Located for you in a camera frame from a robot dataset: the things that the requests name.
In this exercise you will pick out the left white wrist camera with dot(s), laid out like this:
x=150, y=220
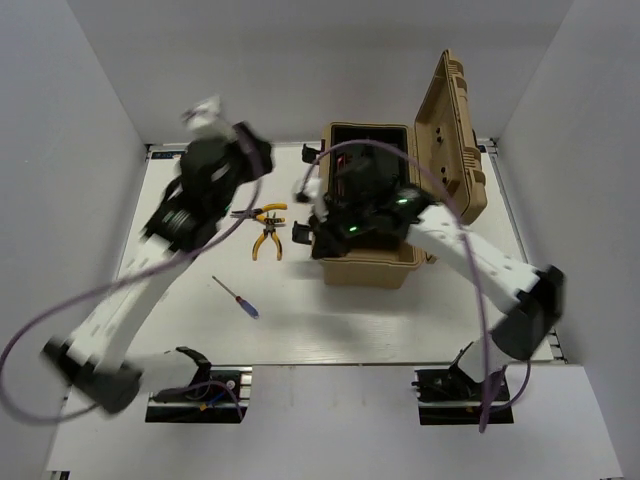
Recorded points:
x=204, y=120

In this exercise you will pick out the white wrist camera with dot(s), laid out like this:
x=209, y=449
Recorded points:
x=311, y=192
x=204, y=120

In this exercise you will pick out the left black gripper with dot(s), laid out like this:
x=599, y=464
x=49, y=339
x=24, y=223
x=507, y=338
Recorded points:
x=260, y=158

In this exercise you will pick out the black toolbox inner tray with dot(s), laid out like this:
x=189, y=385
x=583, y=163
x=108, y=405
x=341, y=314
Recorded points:
x=390, y=166

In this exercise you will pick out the blue label sticker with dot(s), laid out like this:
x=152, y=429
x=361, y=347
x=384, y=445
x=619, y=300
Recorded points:
x=166, y=155

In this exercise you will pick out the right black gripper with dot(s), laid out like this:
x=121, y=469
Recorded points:
x=326, y=244

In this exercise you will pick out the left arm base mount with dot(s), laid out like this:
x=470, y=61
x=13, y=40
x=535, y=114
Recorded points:
x=185, y=388

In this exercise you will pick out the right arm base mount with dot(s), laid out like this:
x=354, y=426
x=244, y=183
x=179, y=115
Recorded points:
x=444, y=400

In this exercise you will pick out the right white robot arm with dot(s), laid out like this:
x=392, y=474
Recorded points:
x=480, y=280

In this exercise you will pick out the long brown hex key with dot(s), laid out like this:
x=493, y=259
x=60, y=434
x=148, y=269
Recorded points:
x=341, y=163

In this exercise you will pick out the tan plastic toolbox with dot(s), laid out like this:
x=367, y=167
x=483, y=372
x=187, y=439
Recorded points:
x=443, y=155

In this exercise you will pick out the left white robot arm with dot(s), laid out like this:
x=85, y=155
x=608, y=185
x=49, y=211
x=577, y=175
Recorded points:
x=94, y=359

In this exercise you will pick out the yellow diagonal cutter pliers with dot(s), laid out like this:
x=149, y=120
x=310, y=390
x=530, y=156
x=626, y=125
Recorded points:
x=270, y=223

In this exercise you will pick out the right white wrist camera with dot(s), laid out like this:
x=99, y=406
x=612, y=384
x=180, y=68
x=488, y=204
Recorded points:
x=311, y=192

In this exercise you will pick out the yellow needle-nose pliers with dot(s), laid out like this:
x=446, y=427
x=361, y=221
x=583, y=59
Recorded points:
x=260, y=212

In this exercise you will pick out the red blue screwdriver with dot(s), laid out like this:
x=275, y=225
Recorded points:
x=246, y=306

